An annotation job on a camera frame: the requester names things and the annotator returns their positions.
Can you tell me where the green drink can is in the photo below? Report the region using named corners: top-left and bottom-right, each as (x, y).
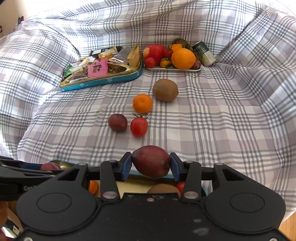
top-left (192, 41), bottom-right (217, 67)

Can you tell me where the kiwi behind on plate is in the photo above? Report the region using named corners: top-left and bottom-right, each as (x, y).
top-left (173, 38), bottom-right (192, 51)

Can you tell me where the small mandarin on plate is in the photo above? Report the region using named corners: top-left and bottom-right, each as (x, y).
top-left (159, 58), bottom-right (172, 68)

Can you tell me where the silver foil snack packet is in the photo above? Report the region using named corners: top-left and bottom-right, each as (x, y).
top-left (109, 46), bottom-right (132, 65)

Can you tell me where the white fruit plate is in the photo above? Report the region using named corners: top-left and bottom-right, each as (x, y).
top-left (144, 65), bottom-right (202, 73)

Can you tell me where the small red tomato on plate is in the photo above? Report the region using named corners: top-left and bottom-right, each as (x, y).
top-left (144, 57), bottom-right (156, 68)

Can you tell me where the brown paper snack bag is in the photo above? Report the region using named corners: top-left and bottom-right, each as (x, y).
top-left (127, 44), bottom-right (140, 68)

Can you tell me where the gold tin tray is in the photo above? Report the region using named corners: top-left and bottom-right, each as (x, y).
top-left (51, 160), bottom-right (177, 197)

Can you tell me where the orange behind on plate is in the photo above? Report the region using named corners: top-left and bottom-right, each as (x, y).
top-left (170, 43), bottom-right (183, 52)

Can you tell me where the small mandarin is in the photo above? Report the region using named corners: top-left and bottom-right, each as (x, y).
top-left (88, 180), bottom-right (98, 195)
top-left (159, 58), bottom-right (172, 68)

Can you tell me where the teal tin snack tray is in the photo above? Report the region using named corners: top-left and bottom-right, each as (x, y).
top-left (60, 46), bottom-right (142, 91)

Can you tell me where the plum on plate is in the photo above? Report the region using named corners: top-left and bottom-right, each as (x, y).
top-left (191, 58), bottom-right (201, 70)

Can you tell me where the brown kiwi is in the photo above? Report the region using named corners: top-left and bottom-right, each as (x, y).
top-left (147, 183), bottom-right (181, 197)
top-left (152, 79), bottom-right (179, 102)

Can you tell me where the dark plum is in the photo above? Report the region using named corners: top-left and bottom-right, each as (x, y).
top-left (40, 162), bottom-right (61, 171)
top-left (108, 113), bottom-right (127, 132)
top-left (132, 145), bottom-right (171, 179)

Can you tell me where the red apple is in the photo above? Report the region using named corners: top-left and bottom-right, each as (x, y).
top-left (143, 44), bottom-right (165, 67)

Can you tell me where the large orange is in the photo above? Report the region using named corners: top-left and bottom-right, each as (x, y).
top-left (171, 48), bottom-right (196, 70)

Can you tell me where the strawberry-like red tomato plate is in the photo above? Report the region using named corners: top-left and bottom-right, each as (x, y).
top-left (163, 46), bottom-right (174, 59)

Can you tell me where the pink snack packet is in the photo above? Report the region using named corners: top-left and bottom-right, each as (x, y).
top-left (88, 59), bottom-right (108, 78)

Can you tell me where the plaid sofa cover cloth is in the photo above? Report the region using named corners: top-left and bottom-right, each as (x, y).
top-left (1, 1), bottom-right (295, 217)

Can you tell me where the red tomato with stem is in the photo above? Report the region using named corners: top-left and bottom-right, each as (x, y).
top-left (175, 181), bottom-right (185, 197)

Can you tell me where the red cherry tomato on cloth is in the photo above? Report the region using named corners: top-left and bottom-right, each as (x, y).
top-left (130, 113), bottom-right (149, 138)

